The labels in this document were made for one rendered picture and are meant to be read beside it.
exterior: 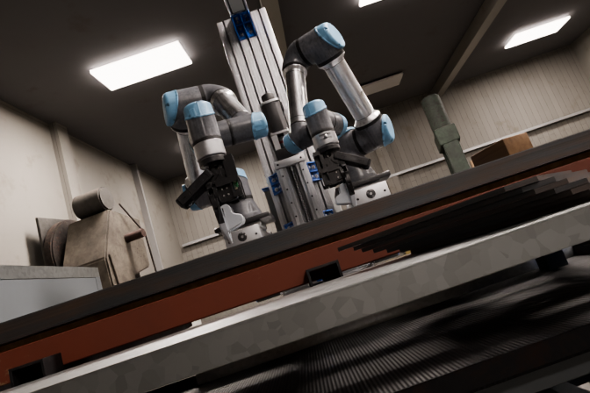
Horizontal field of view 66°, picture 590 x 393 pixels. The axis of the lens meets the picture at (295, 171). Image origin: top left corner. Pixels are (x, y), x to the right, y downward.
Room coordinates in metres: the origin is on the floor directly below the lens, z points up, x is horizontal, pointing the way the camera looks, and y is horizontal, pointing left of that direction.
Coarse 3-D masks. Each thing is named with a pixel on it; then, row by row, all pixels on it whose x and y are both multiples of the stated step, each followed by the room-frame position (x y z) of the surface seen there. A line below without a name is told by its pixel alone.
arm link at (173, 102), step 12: (168, 96) 1.43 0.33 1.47; (180, 96) 1.43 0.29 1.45; (192, 96) 1.44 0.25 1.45; (204, 96) 1.45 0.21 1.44; (168, 108) 1.42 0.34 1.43; (180, 108) 1.44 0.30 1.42; (168, 120) 1.45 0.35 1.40; (180, 120) 1.47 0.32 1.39; (180, 132) 1.51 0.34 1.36; (180, 144) 1.58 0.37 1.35; (192, 156) 1.61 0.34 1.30; (192, 168) 1.66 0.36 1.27; (192, 180) 1.71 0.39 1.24; (204, 192) 1.75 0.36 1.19; (204, 204) 1.79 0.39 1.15
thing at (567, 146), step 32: (512, 160) 0.75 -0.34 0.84; (544, 160) 0.75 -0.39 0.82; (416, 192) 0.74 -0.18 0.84; (448, 192) 0.75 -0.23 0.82; (320, 224) 0.74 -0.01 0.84; (352, 224) 0.74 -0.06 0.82; (224, 256) 0.73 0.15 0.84; (256, 256) 0.73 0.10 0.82; (128, 288) 0.72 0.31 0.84; (160, 288) 0.72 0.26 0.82; (32, 320) 0.71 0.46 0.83; (64, 320) 0.71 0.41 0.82
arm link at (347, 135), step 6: (348, 132) 1.80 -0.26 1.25; (354, 132) 1.78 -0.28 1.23; (342, 138) 1.80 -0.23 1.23; (348, 138) 1.79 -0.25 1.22; (354, 138) 1.78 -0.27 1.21; (342, 144) 1.80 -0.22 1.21; (348, 144) 1.79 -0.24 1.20; (354, 144) 1.78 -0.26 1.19; (342, 150) 1.81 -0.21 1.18; (348, 150) 1.80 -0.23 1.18; (354, 150) 1.79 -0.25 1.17; (360, 150) 1.79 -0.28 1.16
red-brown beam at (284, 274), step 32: (576, 160) 0.79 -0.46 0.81; (480, 192) 0.78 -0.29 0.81; (384, 224) 0.77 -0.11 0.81; (288, 256) 0.76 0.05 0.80; (320, 256) 0.74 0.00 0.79; (352, 256) 0.74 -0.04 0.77; (384, 256) 0.74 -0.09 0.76; (192, 288) 0.75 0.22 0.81; (224, 288) 0.73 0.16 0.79; (256, 288) 0.73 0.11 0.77; (288, 288) 0.73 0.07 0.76; (96, 320) 0.75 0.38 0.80; (128, 320) 0.72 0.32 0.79; (160, 320) 0.72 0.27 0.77; (192, 320) 0.72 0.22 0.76; (0, 352) 0.74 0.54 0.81; (32, 352) 0.71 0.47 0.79; (64, 352) 0.71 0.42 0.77; (96, 352) 0.72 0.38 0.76; (0, 384) 0.71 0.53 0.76
